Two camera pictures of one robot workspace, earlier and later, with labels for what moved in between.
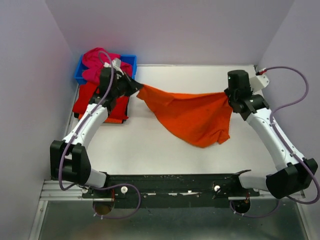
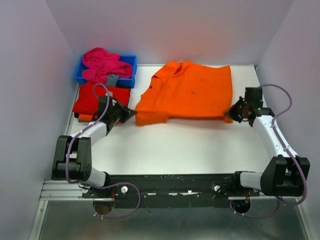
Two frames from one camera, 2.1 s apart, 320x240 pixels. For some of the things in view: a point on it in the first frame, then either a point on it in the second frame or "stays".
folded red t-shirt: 86,92 stays
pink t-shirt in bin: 94,59 stays
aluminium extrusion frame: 51,191 stays
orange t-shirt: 196,119 -> 186,90
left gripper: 134,86 -> 127,112
